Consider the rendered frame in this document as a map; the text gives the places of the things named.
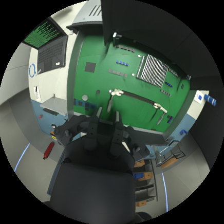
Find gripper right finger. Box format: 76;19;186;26
110;110;151;160

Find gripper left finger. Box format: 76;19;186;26
53;106;104;150

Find green memory module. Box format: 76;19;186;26
73;98;97;111

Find white slot clip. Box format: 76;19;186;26
108;88;125;96
153;103;168;114

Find white black shroud hinge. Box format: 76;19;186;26
113;32;123;47

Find grey server chassis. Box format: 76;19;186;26
66;3;104;33

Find light blue mat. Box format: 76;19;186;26
31;99;195;158

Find grey short bar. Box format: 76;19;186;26
106;95;114;113
156;111;165;125

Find grey flat plate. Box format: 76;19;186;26
40;97;68;117

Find red fire extinguisher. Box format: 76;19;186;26
43;141;55;160

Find white paper card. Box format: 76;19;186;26
33;85;43;102

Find grey shelf unit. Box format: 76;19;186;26
132;148;159;208

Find silver finned heat sink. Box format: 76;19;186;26
136;54;170;88

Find black laptop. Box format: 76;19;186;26
23;21;69;75

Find white card blue print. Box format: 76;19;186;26
194;90;206;104

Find blue white cylinder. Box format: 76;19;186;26
203;94;217;107

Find black wire basket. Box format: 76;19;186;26
155;143;186;167

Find blue coiled cable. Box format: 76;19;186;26
28;63;38;78

